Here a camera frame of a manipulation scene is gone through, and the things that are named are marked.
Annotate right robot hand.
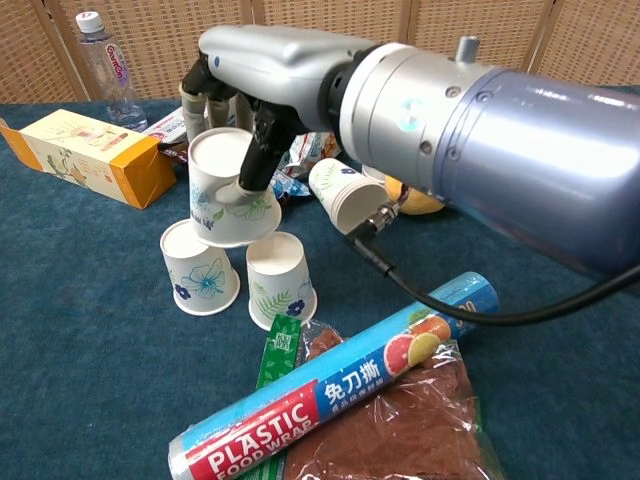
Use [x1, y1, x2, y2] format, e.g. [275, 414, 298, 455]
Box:
[179, 24, 381, 207]

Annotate paper cup green flower print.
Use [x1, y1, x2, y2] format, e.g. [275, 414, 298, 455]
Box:
[187, 127, 284, 249]

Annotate paper cup fern leaf print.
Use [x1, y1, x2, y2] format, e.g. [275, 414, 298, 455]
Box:
[245, 231, 319, 332]

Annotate paper cup blue flower print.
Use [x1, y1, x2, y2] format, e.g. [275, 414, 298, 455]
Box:
[159, 218, 242, 317]

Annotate stacked paper cups lying sideways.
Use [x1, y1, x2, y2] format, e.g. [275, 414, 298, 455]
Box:
[307, 158, 391, 236]

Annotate silver snack bag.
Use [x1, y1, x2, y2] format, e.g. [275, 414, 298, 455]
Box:
[279, 130, 346, 180]

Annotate wicker folding screen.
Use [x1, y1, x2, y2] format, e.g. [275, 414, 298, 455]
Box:
[0, 0, 640, 105]

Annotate brown chocolate snack wrapper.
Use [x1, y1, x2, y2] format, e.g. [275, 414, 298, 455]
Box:
[159, 141, 312, 209]

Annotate white toothpaste box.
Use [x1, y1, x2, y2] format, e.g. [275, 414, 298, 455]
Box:
[142, 106, 187, 146]

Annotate clear plastic water bottle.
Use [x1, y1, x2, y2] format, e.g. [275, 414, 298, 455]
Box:
[75, 10, 149, 133]

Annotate yellow cardboard carton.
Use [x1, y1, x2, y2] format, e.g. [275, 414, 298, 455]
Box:
[0, 108, 178, 209]

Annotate yellow plush toy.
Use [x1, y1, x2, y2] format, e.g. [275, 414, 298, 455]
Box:
[383, 174, 446, 216]

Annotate blue plastic wrap roll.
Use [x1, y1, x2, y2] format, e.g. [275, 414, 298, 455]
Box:
[167, 271, 501, 480]

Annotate teal table cloth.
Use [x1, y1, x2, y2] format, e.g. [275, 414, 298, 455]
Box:
[0, 84, 640, 480]

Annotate clear bag brown snack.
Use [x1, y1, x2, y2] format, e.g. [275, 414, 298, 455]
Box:
[255, 308, 509, 480]

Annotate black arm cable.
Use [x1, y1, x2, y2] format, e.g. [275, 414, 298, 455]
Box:
[344, 199, 640, 327]

